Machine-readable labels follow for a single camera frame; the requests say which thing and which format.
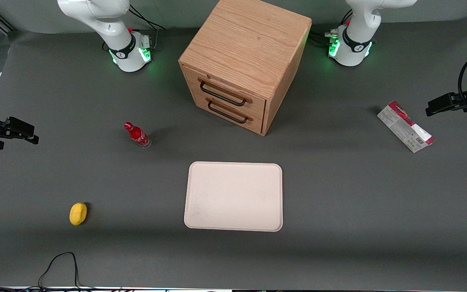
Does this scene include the red cookie box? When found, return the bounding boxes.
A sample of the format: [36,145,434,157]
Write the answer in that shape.
[377,101,436,154]

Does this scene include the cream plastic tray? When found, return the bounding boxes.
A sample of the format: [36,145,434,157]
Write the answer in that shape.
[184,161,283,232]

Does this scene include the yellow lemon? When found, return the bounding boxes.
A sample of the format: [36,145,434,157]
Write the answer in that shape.
[69,202,88,226]

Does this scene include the red cola bottle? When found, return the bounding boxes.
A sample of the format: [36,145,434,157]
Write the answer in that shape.
[124,122,152,149]

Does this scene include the oak wooden drawer cabinet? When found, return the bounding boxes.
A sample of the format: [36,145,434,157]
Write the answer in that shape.
[179,0,313,136]

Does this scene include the aluminium frame rail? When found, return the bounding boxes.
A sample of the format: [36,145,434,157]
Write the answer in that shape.
[0,6,17,34]

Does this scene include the black cable on table edge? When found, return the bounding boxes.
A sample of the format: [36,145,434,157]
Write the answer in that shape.
[0,252,96,292]

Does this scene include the black left arm base cables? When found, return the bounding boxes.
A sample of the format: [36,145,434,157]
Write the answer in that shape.
[310,9,354,46]

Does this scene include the black arm base cables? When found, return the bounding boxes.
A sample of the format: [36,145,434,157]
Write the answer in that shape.
[310,9,354,46]
[103,3,167,52]

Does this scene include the black right arm base cables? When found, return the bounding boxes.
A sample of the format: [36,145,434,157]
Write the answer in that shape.
[103,3,167,52]

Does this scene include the wooden drawer with short handle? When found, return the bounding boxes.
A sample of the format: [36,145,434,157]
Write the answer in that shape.
[192,90,265,135]

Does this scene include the wooden drawer with long handle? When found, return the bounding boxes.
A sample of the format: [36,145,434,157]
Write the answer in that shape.
[184,66,267,119]

